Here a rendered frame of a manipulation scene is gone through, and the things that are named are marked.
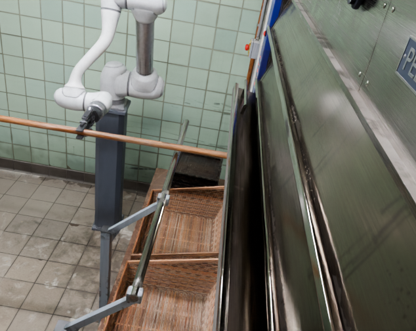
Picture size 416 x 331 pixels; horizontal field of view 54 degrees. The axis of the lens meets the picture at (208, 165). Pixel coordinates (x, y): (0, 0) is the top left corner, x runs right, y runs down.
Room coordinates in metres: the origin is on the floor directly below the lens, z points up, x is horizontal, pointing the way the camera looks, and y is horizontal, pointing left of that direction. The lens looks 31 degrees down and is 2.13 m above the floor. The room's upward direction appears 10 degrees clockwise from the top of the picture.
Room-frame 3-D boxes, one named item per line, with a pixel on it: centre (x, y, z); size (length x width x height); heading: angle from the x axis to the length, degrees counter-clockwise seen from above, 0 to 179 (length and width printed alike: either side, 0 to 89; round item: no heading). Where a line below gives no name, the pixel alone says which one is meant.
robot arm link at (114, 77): (2.41, 0.67, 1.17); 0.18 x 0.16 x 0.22; 94
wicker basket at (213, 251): (1.67, 0.05, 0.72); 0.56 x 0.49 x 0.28; 2
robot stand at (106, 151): (2.41, 0.68, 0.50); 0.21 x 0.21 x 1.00; 5
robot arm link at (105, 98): (1.98, 0.63, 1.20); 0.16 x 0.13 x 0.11; 2
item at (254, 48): (2.60, -0.16, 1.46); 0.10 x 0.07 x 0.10; 1
